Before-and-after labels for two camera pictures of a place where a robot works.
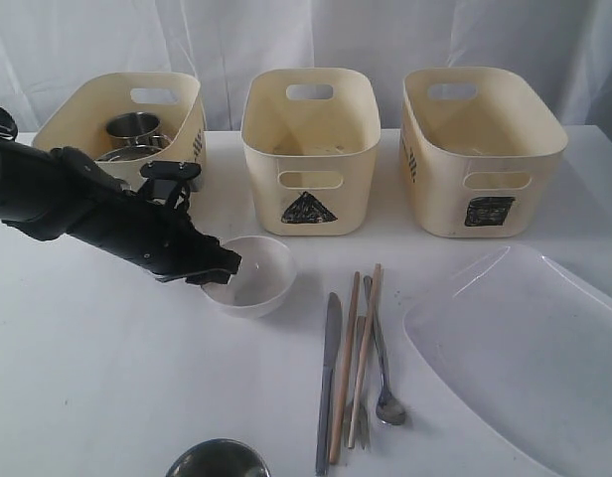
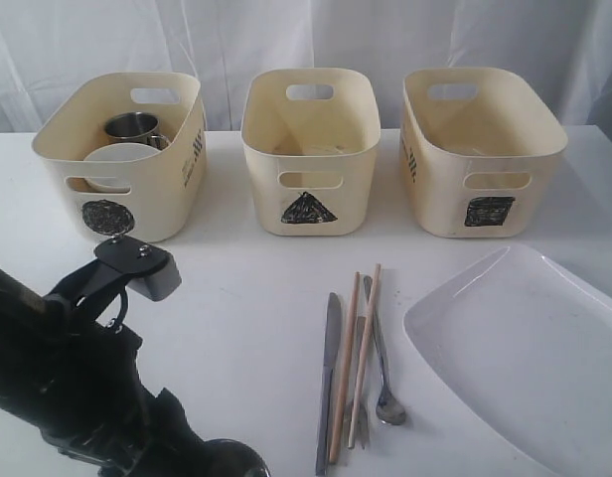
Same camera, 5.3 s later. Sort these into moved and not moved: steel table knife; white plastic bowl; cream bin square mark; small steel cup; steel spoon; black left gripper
Moved: black left gripper; white plastic bowl
Not moved: steel table knife; cream bin square mark; steel spoon; small steel cup
